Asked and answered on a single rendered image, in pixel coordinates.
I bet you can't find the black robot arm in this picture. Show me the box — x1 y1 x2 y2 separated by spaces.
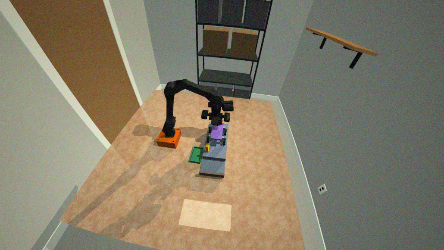
162 79 234 138

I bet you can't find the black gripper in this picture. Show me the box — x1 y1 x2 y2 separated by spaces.
201 110 230 122

